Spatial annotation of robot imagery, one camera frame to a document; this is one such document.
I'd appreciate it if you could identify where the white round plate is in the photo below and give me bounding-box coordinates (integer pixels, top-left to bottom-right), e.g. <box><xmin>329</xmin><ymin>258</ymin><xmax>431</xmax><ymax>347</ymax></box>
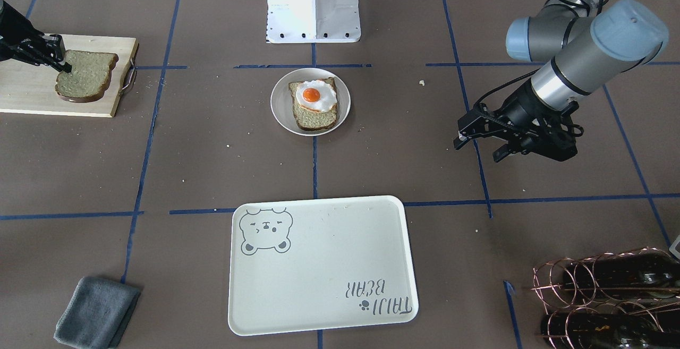
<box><xmin>270</xmin><ymin>67</ymin><xmax>352</xmax><ymax>137</ymax></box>

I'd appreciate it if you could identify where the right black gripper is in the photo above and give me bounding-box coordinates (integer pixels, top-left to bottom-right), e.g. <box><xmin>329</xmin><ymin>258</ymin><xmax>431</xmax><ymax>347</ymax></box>
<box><xmin>1</xmin><ymin>0</ymin><xmax>72</xmax><ymax>73</ymax></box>

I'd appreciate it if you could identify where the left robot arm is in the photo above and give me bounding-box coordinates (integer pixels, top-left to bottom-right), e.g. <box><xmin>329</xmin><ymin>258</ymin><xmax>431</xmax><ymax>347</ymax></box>
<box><xmin>454</xmin><ymin>0</ymin><xmax>669</xmax><ymax>162</ymax></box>

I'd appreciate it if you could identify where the bread slice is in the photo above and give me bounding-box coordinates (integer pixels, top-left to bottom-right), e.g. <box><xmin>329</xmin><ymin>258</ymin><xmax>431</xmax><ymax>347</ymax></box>
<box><xmin>288</xmin><ymin>78</ymin><xmax>338</xmax><ymax>131</ymax></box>
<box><xmin>54</xmin><ymin>49</ymin><xmax>118</xmax><ymax>104</ymax></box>

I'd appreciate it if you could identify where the bread slice under egg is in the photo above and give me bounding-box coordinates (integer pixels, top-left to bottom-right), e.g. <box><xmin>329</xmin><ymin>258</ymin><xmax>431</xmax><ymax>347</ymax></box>
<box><xmin>288</xmin><ymin>78</ymin><xmax>338</xmax><ymax>131</ymax></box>

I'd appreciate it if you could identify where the dark green wine bottle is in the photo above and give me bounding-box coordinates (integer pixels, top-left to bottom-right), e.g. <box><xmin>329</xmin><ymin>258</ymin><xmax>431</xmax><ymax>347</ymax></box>
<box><xmin>563</xmin><ymin>251</ymin><xmax>679</xmax><ymax>301</ymax></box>

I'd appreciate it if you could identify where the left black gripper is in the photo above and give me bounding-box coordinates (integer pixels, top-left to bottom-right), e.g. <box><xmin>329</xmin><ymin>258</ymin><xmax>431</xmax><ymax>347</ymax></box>
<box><xmin>453</xmin><ymin>82</ymin><xmax>584</xmax><ymax>163</ymax></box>

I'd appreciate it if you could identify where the folded grey cloth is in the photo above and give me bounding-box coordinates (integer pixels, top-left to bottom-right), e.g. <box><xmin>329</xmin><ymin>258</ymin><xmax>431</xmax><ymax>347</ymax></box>
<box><xmin>53</xmin><ymin>276</ymin><xmax>141</xmax><ymax>348</ymax></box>

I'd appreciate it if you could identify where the fried egg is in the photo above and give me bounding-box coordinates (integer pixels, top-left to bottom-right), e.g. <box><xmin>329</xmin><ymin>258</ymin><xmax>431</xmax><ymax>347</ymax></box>
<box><xmin>292</xmin><ymin>80</ymin><xmax>338</xmax><ymax>113</ymax></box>

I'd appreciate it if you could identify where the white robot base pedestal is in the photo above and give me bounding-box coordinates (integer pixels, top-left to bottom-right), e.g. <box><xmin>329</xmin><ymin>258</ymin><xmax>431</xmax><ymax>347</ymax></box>
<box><xmin>266</xmin><ymin>0</ymin><xmax>362</xmax><ymax>44</ymax></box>

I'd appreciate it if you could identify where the wooden cutting board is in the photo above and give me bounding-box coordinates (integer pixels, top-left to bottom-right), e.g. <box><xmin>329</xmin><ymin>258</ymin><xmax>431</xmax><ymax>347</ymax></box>
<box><xmin>1</xmin><ymin>34</ymin><xmax>139</xmax><ymax>117</ymax></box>

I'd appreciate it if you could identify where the copper wire bottle rack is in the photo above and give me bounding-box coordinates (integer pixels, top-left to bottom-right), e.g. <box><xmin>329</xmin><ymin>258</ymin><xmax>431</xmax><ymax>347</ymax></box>
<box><xmin>532</xmin><ymin>247</ymin><xmax>679</xmax><ymax>348</ymax></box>

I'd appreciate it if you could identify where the cream bear serving tray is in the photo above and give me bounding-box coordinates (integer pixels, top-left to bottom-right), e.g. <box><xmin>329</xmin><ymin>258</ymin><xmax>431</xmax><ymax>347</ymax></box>
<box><xmin>227</xmin><ymin>195</ymin><xmax>419</xmax><ymax>336</ymax></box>

